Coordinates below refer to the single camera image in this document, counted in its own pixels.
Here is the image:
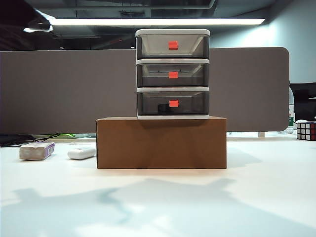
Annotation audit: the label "smoky drawer with red handle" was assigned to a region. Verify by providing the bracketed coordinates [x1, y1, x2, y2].
[137, 63, 210, 88]
[137, 91, 210, 117]
[137, 35, 210, 59]

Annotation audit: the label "brown cardboard box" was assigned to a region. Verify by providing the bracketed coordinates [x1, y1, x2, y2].
[96, 116, 228, 170]

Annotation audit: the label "white oval plastic case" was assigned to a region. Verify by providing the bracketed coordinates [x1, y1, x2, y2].
[67, 147, 96, 160]

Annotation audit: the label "long ceiling light strip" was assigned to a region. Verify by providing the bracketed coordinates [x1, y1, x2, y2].
[48, 18, 266, 26]

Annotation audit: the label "grey desk partition panel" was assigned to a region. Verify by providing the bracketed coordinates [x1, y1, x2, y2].
[0, 46, 290, 135]

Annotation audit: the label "beige eraser in purple sleeve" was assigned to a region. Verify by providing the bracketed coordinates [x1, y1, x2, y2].
[19, 142, 56, 161]

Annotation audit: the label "black monitor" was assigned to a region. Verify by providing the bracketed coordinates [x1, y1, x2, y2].
[289, 83, 316, 121]

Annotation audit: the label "black Rubik's cube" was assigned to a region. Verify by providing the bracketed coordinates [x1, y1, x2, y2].
[295, 119, 316, 142]

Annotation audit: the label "white plastic drawer cabinet frame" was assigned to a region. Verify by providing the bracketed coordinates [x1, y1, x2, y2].
[135, 29, 211, 120]

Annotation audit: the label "black desk cables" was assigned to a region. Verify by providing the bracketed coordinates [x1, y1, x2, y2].
[0, 132, 61, 148]

